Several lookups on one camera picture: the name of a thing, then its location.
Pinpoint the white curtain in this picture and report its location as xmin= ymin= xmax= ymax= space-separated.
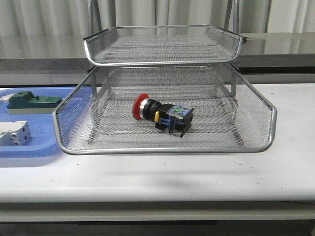
xmin=0 ymin=0 xmax=315 ymax=36

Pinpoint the grey stone counter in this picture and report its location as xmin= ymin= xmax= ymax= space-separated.
xmin=0 ymin=32 xmax=315 ymax=74

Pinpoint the red emergency stop button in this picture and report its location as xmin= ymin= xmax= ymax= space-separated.
xmin=132 ymin=93 xmax=194 ymax=137

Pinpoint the green terminal block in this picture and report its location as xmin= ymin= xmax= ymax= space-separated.
xmin=7 ymin=91 xmax=62 ymax=115

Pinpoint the white circuit breaker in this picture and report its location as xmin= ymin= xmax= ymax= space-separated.
xmin=0 ymin=120 xmax=31 ymax=146

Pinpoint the blue plastic tray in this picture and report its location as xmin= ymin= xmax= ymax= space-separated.
xmin=0 ymin=87 xmax=74 ymax=162

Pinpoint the silver mesh tray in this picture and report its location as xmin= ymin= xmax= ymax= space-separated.
xmin=53 ymin=64 xmax=277 ymax=154
xmin=84 ymin=25 xmax=243 ymax=66
xmin=91 ymin=81 xmax=245 ymax=148

